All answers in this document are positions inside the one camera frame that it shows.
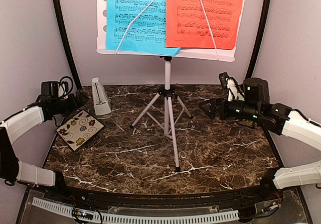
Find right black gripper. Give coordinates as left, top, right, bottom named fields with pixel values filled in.
left=199, top=95, right=261, bottom=122

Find white metronome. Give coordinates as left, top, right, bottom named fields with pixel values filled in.
left=92, top=78, right=111, bottom=116

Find white music stand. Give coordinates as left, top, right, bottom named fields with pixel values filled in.
left=96, top=0, right=248, bottom=172

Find red sheet music page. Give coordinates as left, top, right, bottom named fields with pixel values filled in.
left=166, top=0, right=244, bottom=50

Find blue sheet music page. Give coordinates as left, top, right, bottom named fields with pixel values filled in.
left=106, top=0, right=180, bottom=56

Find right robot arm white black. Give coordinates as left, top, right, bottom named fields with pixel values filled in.
left=199, top=73, right=320, bottom=201

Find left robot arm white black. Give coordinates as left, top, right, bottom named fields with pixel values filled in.
left=1, top=79, right=88, bottom=202

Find floral square plate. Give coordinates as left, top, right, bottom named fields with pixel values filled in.
left=56, top=110, right=104, bottom=151

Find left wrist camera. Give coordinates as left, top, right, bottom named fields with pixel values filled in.
left=58, top=76, right=74, bottom=98

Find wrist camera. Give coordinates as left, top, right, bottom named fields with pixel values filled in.
left=58, top=76, right=74, bottom=98
left=219, top=72, right=244, bottom=101

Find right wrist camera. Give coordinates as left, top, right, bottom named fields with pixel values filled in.
left=219, top=72, right=244, bottom=101

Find black front rail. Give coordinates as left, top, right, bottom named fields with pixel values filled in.
left=43, top=168, right=283, bottom=209

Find left black frame post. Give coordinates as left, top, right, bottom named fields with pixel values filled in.
left=52, top=0, right=82, bottom=90

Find black frame post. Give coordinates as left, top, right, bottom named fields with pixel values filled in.
left=52, top=0, right=82, bottom=90
left=245, top=0, right=271, bottom=79

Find grey cable duct strip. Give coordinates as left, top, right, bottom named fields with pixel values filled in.
left=32, top=197, right=239, bottom=223

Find right black frame post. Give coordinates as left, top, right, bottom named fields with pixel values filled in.
left=245, top=0, right=271, bottom=79

